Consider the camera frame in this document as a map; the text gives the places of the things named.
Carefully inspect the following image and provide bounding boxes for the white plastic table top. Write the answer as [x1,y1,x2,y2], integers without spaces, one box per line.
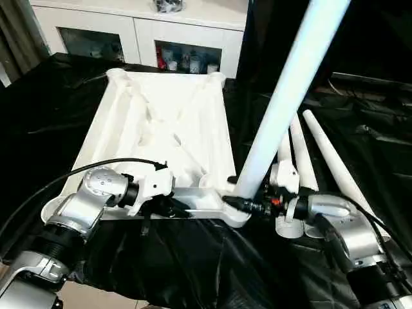
[41,66,256,230]

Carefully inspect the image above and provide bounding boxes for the white plastic table leg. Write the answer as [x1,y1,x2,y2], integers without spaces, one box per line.
[288,111,326,239]
[275,128,306,240]
[301,109,393,243]
[234,0,352,199]

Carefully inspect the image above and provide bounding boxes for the long black bar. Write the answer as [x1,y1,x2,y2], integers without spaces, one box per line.
[330,71,412,96]

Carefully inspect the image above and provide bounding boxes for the white glass-door cabinet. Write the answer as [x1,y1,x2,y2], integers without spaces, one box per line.
[30,0,249,80]

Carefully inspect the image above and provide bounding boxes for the dark objects on cabinet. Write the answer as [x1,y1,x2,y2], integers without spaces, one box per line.
[150,0,188,14]

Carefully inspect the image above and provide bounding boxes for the grey curtain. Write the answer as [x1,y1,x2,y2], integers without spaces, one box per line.
[0,0,51,88]

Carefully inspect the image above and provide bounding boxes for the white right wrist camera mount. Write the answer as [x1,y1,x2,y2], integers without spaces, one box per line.
[269,160,303,223]

